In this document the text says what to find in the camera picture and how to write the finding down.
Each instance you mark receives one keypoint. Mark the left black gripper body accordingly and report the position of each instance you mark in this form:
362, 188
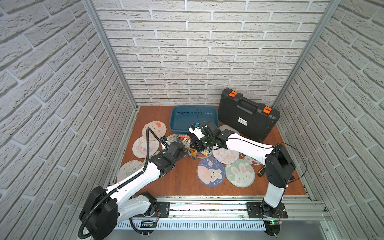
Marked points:
182, 148

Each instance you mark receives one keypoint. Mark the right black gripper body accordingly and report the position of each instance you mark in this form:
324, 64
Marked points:
205, 142

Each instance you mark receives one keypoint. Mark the colourful cartoon coaster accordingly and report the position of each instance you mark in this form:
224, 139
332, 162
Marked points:
185, 140

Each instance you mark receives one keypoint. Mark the blue pink bunny coaster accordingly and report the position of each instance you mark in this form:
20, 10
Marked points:
211, 172

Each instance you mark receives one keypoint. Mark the blue bear coaster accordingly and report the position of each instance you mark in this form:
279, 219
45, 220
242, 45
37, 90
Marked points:
195, 154

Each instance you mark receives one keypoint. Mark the pale white coaster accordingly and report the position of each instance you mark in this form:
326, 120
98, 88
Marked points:
226, 127

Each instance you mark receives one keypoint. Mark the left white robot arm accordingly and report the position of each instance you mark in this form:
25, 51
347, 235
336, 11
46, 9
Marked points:
105, 208

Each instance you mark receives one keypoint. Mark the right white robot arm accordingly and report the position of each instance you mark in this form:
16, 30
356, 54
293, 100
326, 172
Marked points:
279, 166

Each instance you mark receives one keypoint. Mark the teal plastic storage box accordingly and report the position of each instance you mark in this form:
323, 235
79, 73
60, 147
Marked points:
182, 117

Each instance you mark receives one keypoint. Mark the white bear flower coaster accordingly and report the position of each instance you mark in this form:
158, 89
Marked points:
166, 141

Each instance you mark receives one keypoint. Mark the pink rainbow unicorn coaster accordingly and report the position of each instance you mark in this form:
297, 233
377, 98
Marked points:
140, 147

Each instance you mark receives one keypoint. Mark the black plastic tool case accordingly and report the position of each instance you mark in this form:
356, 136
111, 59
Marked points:
254, 120

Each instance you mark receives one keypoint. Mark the green white bunny coaster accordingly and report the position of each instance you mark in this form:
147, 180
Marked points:
240, 173

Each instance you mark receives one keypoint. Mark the butterfly pastel coaster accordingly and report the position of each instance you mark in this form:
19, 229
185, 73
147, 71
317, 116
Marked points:
128, 169

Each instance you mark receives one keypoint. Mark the black yellow screwdriver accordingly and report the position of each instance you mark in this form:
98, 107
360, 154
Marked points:
261, 172

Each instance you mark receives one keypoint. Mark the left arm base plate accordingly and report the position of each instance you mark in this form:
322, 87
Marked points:
158, 210

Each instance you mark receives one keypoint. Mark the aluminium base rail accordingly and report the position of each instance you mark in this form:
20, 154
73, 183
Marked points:
225, 214

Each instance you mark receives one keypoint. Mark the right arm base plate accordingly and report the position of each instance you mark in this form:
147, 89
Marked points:
263, 210

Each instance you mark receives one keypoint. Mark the aluminium corner post left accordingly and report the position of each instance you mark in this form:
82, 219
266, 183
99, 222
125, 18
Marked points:
98, 24

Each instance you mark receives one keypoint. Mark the aluminium corner post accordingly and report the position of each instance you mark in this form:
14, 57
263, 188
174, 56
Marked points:
326, 17
98, 24

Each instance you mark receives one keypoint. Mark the aluminium corner post right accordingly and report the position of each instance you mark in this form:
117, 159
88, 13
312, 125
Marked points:
326, 17

